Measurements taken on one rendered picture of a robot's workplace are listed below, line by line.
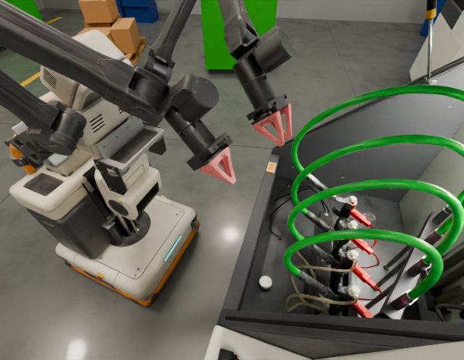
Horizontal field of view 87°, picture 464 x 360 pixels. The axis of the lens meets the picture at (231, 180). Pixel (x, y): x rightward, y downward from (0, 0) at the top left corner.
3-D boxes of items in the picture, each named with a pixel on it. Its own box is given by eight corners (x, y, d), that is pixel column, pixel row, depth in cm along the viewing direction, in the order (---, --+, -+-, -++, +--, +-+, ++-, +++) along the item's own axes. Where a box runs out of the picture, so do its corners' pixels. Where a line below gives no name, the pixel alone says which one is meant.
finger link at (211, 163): (232, 190, 51) (203, 155, 49) (214, 196, 57) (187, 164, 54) (248, 171, 55) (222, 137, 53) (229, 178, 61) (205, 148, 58)
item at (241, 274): (266, 179, 113) (270, 153, 102) (276, 181, 112) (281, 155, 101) (222, 325, 73) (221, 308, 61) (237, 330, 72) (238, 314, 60)
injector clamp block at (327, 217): (309, 234, 89) (320, 209, 78) (338, 242, 87) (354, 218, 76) (297, 339, 67) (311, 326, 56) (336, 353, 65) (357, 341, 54)
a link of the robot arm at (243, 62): (237, 63, 58) (225, 66, 54) (261, 45, 54) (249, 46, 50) (252, 90, 60) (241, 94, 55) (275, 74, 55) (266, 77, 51)
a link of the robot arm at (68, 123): (43, 119, 66) (33, 136, 64) (52, 105, 60) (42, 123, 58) (79, 137, 72) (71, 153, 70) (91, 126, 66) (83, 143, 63)
